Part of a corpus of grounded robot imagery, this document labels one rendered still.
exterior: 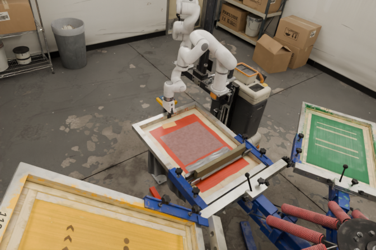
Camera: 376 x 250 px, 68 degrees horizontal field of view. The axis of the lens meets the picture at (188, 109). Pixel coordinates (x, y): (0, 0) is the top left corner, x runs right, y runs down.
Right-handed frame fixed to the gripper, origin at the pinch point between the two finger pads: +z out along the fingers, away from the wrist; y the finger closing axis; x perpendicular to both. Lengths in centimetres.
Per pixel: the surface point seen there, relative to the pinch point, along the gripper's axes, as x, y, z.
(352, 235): 1, -133, -33
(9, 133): 104, 158, 97
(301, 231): 8, -119, -20
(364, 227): -7, -134, -33
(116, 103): -22, 151, 98
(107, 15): -85, 309, 41
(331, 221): -5, -124, -24
